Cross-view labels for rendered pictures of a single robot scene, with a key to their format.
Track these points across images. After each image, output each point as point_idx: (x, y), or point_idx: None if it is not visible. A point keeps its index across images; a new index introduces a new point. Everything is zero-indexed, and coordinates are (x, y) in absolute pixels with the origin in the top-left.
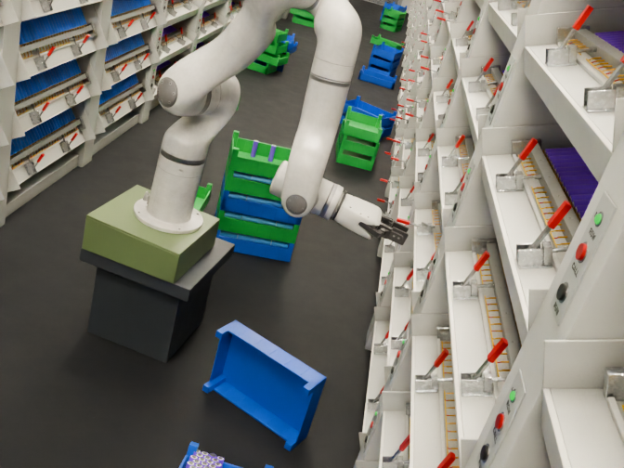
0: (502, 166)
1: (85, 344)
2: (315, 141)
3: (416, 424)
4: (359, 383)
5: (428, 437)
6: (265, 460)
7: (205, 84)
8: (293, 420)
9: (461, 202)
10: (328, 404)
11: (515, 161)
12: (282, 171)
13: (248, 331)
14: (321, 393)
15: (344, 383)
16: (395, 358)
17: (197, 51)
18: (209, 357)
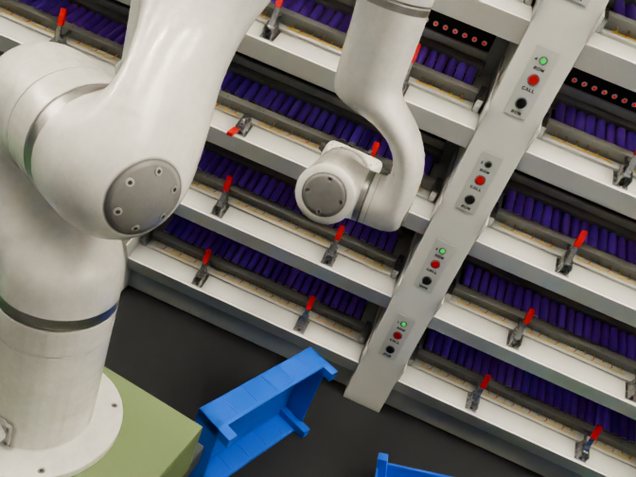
0: (626, 50)
1: None
2: (410, 114)
3: (610, 295)
4: (186, 325)
5: (627, 294)
6: (323, 464)
7: (210, 118)
8: (273, 413)
9: (538, 97)
10: (225, 369)
11: (625, 39)
12: (354, 183)
13: (228, 399)
14: (205, 369)
15: (188, 340)
16: (407, 271)
17: (159, 46)
18: None
